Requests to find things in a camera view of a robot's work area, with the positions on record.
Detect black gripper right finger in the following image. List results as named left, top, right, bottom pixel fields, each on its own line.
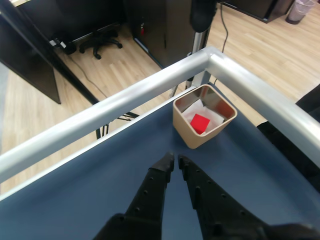
left=177, top=154, right=274, bottom=240

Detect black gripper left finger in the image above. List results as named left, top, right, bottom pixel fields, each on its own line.
left=92, top=151, right=175, bottom=240

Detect red cube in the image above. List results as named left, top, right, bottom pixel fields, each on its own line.
left=190, top=113, right=211, bottom=135

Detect beige square box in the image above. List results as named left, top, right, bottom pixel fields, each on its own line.
left=172, top=84, right=238, bottom=150

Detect dark blue table mat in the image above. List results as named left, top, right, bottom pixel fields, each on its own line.
left=0, top=86, right=320, bottom=240

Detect white paper sheet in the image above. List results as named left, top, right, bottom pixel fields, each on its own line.
left=181, top=98, right=226, bottom=135

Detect black office chair base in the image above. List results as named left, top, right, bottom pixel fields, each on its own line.
left=79, top=29, right=123, bottom=60

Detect black cabinet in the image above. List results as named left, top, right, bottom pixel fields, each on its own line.
left=124, top=0, right=198, bottom=70

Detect black desk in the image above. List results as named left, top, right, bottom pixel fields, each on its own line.
left=0, top=0, right=126, bottom=106

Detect black low furniture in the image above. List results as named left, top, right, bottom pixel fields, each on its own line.
left=219, top=0, right=296, bottom=24

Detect grey waste bin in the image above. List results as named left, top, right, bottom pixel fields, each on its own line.
left=285, top=0, right=315, bottom=25

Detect silver metal table frame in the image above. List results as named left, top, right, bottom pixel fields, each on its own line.
left=0, top=27, right=320, bottom=201

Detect black floor cable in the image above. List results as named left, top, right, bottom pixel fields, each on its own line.
left=219, top=2, right=230, bottom=54

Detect black padded post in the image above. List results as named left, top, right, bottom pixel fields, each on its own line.
left=189, top=0, right=218, bottom=32

